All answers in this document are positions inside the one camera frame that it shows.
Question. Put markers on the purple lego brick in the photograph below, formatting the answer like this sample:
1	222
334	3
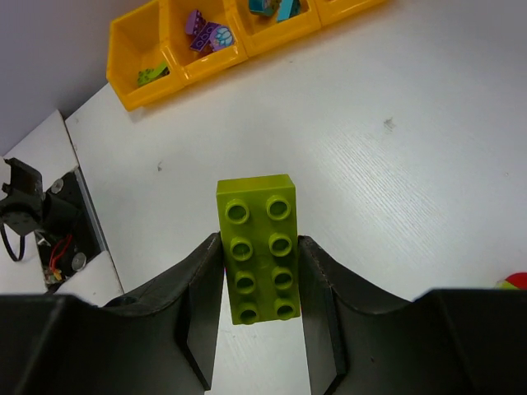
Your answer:
201	40

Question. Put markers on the green square lego brick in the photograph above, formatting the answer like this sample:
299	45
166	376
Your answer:
149	75

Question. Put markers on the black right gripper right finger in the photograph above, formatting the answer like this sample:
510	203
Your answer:
361	339

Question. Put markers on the pink purple lego piece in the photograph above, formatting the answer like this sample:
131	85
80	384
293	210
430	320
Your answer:
221	38

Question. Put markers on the purple small lego cube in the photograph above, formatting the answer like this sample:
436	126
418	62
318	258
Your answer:
195	23

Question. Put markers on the teal rounded lego brick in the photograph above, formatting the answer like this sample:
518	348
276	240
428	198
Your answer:
263	7

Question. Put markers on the green long lego brick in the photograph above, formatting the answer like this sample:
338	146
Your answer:
258	227

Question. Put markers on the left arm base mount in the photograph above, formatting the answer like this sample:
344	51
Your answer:
58	217

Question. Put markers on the rainbow curved lego stack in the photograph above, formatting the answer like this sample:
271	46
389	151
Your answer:
515	281

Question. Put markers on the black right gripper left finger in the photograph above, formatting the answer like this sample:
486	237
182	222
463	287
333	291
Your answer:
160	338

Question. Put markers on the yellow divided plastic tray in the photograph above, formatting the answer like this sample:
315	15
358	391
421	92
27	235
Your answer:
164	46

